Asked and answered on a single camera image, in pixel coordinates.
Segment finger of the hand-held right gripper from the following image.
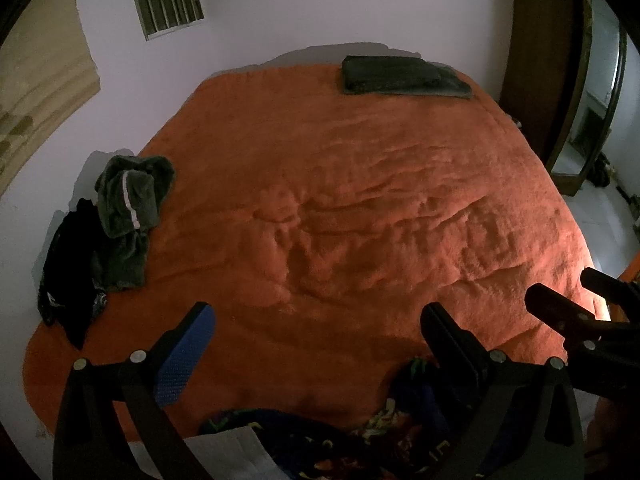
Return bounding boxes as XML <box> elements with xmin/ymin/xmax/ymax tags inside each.
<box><xmin>580</xmin><ymin>267</ymin><xmax>640</xmax><ymax>321</ymax></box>
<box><xmin>525</xmin><ymin>283</ymin><xmax>601</xmax><ymax>346</ymax></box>

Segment dark shoes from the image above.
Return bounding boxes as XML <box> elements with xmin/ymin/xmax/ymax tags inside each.
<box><xmin>590</xmin><ymin>152</ymin><xmax>613</xmax><ymax>187</ymax></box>

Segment folded grey garment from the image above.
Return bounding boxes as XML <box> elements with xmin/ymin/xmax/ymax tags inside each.
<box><xmin>430</xmin><ymin>62</ymin><xmax>473</xmax><ymax>100</ymax></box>

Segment dark colourful printed cloth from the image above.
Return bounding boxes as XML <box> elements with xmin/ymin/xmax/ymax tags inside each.
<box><xmin>200</xmin><ymin>355</ymin><xmax>501</xmax><ymax>480</ymax></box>

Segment crumpled grey-green garment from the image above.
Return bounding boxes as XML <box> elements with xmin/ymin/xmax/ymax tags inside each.
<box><xmin>95</xmin><ymin>155</ymin><xmax>176</xmax><ymax>291</ymax></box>

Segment folded dark green garment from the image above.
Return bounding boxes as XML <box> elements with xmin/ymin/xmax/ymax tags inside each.
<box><xmin>341</xmin><ymin>55</ymin><xmax>443</xmax><ymax>96</ymax></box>

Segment beige striped curtain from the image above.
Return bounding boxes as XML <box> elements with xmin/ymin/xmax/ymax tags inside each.
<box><xmin>0</xmin><ymin>0</ymin><xmax>101</xmax><ymax>196</ymax></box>

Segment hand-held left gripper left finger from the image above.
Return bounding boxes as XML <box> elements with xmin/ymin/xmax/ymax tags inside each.
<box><xmin>52</xmin><ymin>301</ymin><xmax>217</xmax><ymax>480</ymax></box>

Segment arched mirror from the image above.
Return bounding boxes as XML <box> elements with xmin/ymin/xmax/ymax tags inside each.
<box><xmin>547</xmin><ymin>0</ymin><xmax>628</xmax><ymax>196</ymax></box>

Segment white sheet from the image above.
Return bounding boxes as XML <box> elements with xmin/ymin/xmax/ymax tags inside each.
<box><xmin>127</xmin><ymin>425</ymin><xmax>281</xmax><ymax>480</ymax></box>

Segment black garment with white print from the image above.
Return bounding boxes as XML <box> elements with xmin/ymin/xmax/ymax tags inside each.
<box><xmin>37</xmin><ymin>199</ymin><xmax>108</xmax><ymax>351</ymax></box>

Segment brown wooden wardrobe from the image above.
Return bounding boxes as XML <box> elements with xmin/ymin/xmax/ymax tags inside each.
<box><xmin>500</xmin><ymin>0</ymin><xmax>596</xmax><ymax>161</ymax></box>

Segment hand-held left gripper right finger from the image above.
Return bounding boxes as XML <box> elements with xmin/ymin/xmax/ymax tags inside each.
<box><xmin>421</xmin><ymin>301</ymin><xmax>586</xmax><ymax>480</ymax></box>

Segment orange fleece blanket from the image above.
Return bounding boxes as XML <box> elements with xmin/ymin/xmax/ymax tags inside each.
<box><xmin>22</xmin><ymin>62</ymin><xmax>608</xmax><ymax>441</ymax></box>

